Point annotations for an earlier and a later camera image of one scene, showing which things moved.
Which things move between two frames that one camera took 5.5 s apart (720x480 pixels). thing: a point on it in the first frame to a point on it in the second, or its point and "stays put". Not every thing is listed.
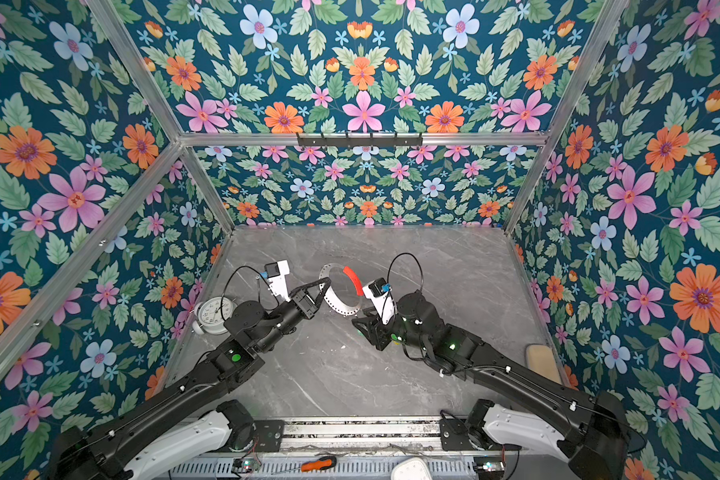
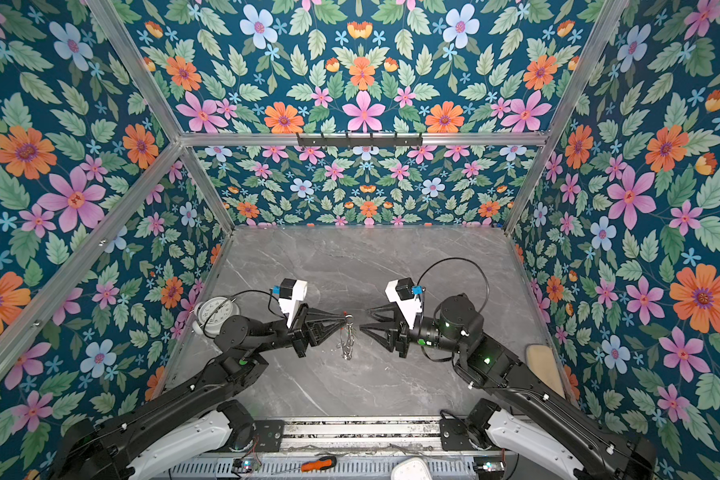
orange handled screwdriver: [323, 463] stays put
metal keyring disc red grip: [332, 302] to [348, 334]
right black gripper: [374, 336] stays put
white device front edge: [411, 469] stays put
